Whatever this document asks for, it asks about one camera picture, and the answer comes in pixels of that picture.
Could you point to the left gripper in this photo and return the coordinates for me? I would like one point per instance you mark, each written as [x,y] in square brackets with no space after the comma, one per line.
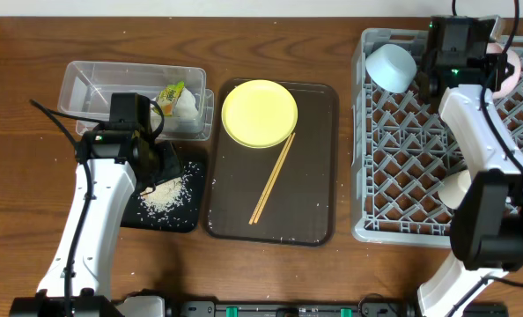
[143,185]

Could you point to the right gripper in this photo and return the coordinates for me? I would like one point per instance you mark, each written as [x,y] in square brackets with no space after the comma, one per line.
[434,82]

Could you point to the green snack wrapper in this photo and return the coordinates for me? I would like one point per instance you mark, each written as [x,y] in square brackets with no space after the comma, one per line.
[167,98]

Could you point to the white tissue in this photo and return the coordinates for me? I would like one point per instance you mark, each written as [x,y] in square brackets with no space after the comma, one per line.
[185,111]

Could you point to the white bowl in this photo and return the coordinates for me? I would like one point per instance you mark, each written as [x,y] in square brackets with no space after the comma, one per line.
[511,76]

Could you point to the light blue bowl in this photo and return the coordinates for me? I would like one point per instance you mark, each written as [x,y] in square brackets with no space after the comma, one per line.
[392,68]

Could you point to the pile of rice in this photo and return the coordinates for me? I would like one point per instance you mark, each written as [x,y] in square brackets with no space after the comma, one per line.
[166,199]

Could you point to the small white cup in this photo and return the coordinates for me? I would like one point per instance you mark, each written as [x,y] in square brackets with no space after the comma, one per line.
[454,188]

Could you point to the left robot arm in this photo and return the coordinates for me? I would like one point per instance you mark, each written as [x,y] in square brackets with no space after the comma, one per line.
[117,160]

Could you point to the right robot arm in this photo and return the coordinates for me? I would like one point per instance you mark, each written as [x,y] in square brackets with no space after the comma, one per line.
[486,232]

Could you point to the grey plastic dishwasher rack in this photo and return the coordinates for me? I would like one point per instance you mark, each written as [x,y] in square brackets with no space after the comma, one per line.
[403,150]

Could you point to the clear plastic bin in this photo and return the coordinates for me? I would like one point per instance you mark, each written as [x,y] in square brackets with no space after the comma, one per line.
[88,86]

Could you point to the black plastic tray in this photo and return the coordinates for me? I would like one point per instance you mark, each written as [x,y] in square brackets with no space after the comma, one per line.
[184,221]

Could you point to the yellow round plate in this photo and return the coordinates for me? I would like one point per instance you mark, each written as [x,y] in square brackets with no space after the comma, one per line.
[259,113]

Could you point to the dark brown serving tray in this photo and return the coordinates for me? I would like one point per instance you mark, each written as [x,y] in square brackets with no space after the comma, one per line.
[301,205]

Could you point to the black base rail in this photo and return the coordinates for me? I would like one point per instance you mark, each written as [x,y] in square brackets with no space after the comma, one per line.
[288,309]

